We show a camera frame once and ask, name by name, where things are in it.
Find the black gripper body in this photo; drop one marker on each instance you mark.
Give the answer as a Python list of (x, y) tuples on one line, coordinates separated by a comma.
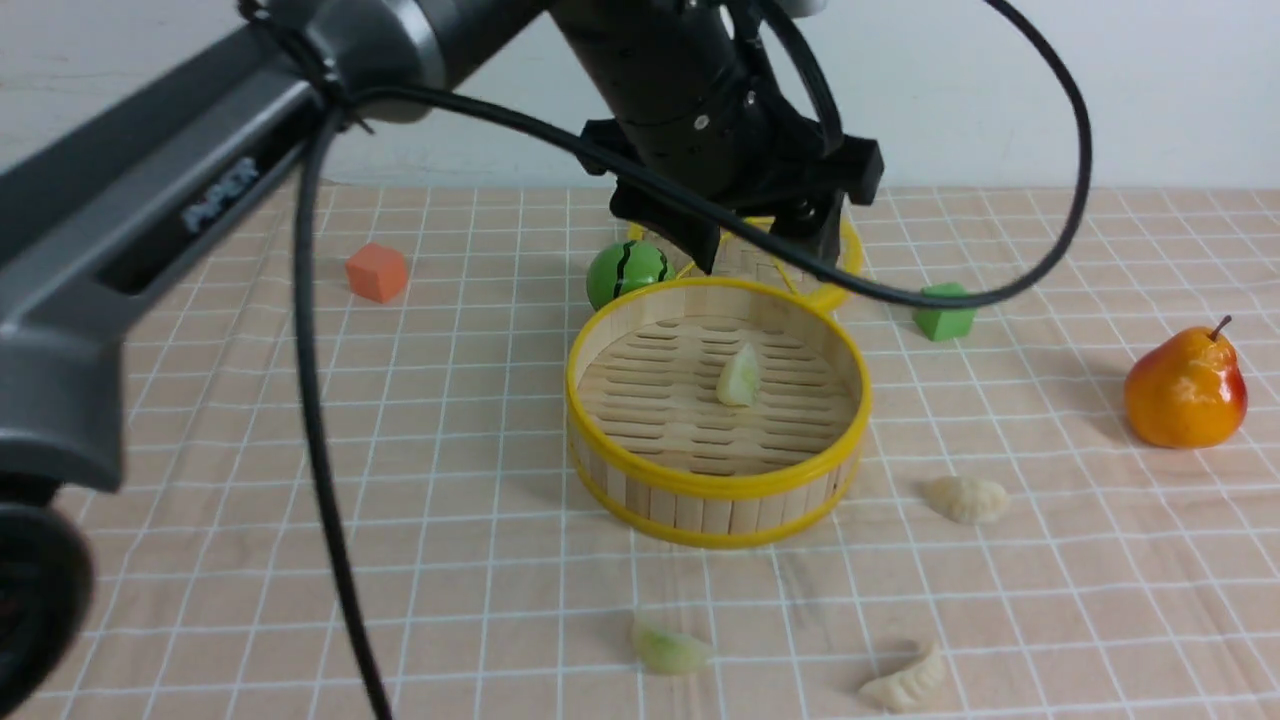
[(761, 158)]

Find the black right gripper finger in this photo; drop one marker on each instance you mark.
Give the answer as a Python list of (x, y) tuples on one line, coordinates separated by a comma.
[(812, 224)]

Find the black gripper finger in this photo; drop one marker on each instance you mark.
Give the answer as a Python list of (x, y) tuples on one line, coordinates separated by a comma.
[(696, 237)]

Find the pale green dumpling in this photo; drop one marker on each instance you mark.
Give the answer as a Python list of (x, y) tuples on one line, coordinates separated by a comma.
[(666, 652), (740, 380)]

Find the cream white dumpling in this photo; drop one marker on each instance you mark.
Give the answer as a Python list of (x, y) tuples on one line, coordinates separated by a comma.
[(911, 687), (966, 500)]

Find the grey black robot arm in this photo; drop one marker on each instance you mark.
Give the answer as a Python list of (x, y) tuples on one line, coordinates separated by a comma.
[(101, 224)]

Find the bamboo steamer tray yellow rim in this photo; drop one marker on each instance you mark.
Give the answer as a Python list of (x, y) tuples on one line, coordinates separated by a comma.
[(653, 445)]

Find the green watermelon toy ball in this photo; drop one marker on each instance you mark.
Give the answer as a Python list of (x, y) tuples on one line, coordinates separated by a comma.
[(624, 267)]

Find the green foam cube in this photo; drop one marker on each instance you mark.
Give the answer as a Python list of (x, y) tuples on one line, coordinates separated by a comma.
[(940, 325)]

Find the orange foam cube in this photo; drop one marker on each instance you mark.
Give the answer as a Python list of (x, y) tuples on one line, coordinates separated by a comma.
[(377, 273)]

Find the beige checked tablecloth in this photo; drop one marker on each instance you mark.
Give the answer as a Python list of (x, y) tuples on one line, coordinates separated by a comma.
[(1124, 581)]

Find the orange yellow toy pear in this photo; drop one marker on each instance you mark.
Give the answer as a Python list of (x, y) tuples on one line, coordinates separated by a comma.
[(1189, 392)]

